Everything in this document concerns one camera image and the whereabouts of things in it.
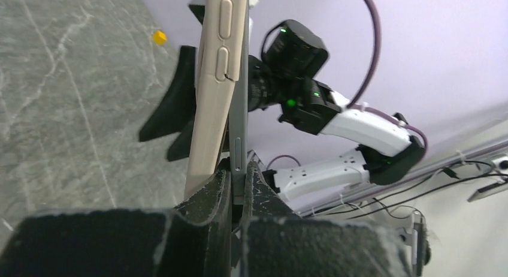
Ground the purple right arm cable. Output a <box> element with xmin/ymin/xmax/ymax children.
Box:
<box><xmin>345</xmin><ymin>0</ymin><xmax>430</xmax><ymax>157</ymax></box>

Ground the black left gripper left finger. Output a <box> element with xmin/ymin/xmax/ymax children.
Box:
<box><xmin>1</xmin><ymin>170</ymin><xmax>231</xmax><ymax>276</ymax></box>

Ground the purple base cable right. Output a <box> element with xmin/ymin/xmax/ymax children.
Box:
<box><xmin>265</xmin><ymin>154</ymin><xmax>303</xmax><ymax>171</ymax></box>

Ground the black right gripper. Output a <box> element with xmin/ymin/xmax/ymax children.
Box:
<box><xmin>138</xmin><ymin>46</ymin><xmax>302</xmax><ymax>162</ymax></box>

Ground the beige phone case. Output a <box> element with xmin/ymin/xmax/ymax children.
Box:
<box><xmin>184</xmin><ymin>0</ymin><xmax>249</xmax><ymax>198</ymax></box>

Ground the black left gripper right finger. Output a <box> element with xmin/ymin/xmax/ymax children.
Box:
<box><xmin>240</xmin><ymin>161</ymin><xmax>412</xmax><ymax>276</ymax></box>

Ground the small yellow cube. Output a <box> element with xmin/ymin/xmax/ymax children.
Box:
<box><xmin>152</xmin><ymin>31</ymin><xmax>168</xmax><ymax>46</ymax></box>

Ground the phone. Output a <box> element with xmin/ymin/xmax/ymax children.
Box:
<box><xmin>229</xmin><ymin>0</ymin><xmax>250</xmax><ymax>205</ymax></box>

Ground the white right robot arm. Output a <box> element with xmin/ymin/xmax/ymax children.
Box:
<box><xmin>138</xmin><ymin>20</ymin><xmax>427</xmax><ymax>201</ymax></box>

